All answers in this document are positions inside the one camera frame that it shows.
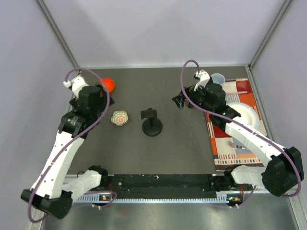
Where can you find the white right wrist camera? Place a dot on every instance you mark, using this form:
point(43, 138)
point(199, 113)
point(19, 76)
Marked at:
point(202, 77)

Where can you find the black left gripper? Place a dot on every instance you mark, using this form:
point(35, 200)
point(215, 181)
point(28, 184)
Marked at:
point(103, 99)

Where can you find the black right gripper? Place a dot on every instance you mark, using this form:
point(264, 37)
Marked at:
point(179, 99)

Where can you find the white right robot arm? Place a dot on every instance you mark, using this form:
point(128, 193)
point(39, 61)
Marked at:
point(281, 172)

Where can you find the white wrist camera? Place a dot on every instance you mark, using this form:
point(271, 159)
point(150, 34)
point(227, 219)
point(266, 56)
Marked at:
point(202, 77)
point(75, 85)

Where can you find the light blue ceramic cup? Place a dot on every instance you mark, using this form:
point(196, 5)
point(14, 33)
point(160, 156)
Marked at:
point(218, 78)

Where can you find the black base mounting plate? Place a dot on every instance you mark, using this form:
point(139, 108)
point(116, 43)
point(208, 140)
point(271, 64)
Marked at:
point(169, 186)

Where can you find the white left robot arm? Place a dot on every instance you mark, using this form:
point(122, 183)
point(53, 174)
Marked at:
point(49, 193)

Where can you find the orange bowl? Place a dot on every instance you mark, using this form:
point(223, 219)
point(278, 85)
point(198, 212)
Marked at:
point(109, 83)

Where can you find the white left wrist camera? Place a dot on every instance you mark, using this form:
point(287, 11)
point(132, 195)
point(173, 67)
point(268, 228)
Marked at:
point(75, 85)

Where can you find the black camera stand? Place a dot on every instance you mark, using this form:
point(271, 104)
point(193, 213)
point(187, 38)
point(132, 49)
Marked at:
point(152, 126)

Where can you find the patterned floral small bowl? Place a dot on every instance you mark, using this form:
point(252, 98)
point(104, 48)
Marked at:
point(119, 118)

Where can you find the fork with pink handle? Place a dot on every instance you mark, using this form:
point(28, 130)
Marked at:
point(234, 145)

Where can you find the pink handled spoon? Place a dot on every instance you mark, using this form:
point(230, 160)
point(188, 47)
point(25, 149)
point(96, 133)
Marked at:
point(240, 92)

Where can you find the colourful patchwork placemat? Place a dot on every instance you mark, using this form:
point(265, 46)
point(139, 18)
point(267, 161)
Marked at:
point(225, 156)

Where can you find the grey metal phone stand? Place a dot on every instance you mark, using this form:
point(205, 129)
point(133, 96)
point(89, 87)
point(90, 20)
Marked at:
point(188, 104)

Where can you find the white plate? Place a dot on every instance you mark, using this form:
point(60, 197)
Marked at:
point(247, 113)

